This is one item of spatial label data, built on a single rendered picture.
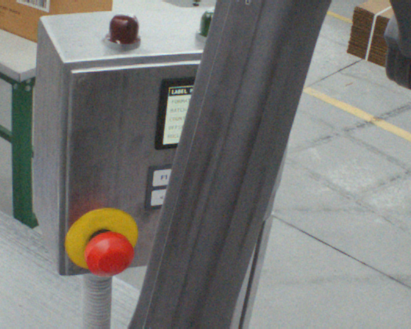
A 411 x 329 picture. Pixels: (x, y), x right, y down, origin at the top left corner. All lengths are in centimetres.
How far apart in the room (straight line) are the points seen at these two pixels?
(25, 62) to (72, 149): 167
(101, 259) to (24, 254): 81
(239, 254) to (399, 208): 282
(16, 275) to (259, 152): 94
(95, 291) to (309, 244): 220
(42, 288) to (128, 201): 73
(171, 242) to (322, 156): 307
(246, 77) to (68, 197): 20
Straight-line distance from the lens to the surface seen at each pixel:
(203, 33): 55
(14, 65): 218
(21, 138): 230
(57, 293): 128
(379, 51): 467
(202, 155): 42
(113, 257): 56
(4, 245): 138
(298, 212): 306
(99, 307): 76
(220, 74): 41
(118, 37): 52
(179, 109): 54
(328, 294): 268
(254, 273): 70
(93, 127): 53
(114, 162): 55
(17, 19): 238
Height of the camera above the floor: 168
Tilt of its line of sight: 31 degrees down
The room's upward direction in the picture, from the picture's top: 8 degrees clockwise
